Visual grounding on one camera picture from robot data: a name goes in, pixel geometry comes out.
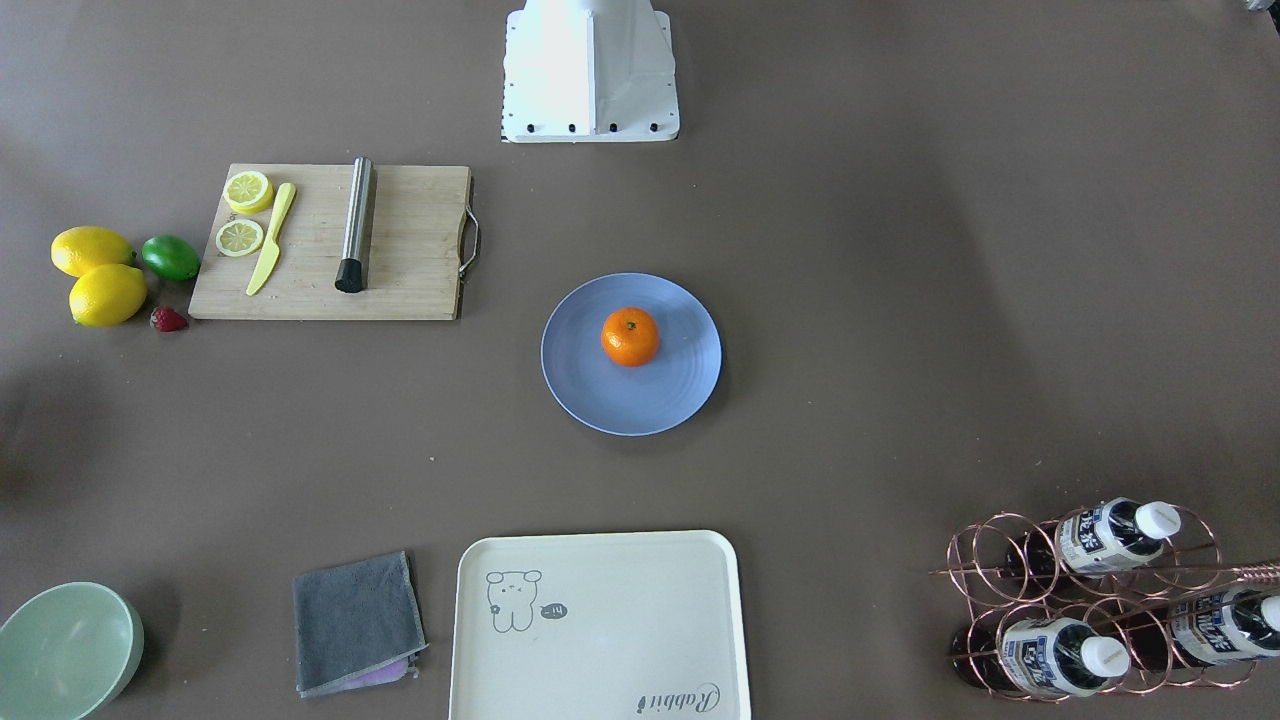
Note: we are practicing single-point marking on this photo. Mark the orange mandarin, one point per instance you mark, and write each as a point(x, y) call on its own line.
point(630, 337)

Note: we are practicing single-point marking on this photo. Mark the blue plate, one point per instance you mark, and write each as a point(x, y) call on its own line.
point(642, 400)

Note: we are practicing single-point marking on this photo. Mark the wooden cutting board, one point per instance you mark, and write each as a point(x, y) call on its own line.
point(415, 252)

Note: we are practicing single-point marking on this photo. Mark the cream serving tray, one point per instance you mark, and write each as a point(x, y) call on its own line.
point(639, 625)

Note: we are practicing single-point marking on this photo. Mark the steel cylinder muddler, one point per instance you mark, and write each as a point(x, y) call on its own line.
point(353, 269)

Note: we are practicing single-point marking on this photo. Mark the yellow plastic knife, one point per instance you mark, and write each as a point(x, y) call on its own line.
point(270, 251)

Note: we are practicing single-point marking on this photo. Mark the grey folded cloth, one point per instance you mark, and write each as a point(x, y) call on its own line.
point(356, 625)

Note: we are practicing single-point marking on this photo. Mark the lemon slice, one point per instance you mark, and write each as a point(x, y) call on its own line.
point(239, 237)

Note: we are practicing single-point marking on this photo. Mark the lemon half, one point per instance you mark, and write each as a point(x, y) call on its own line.
point(248, 192)

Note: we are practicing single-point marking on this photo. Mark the red strawberry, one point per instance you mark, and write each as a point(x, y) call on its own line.
point(166, 319)

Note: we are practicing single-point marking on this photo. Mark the green lime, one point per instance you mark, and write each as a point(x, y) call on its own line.
point(171, 258)

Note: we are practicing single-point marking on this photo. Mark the dark drink bottle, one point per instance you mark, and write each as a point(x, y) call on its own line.
point(1113, 536)
point(1229, 627)
point(1039, 659)

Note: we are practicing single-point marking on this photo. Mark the yellow lemon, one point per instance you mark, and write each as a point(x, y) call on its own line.
point(109, 294)
point(78, 250)

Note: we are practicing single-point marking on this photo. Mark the mint green bowl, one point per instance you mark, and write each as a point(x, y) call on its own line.
point(68, 651)

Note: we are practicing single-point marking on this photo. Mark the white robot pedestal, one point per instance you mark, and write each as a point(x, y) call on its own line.
point(589, 72)

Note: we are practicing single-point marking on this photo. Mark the copper wire bottle rack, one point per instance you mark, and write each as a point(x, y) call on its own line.
point(1192, 566)

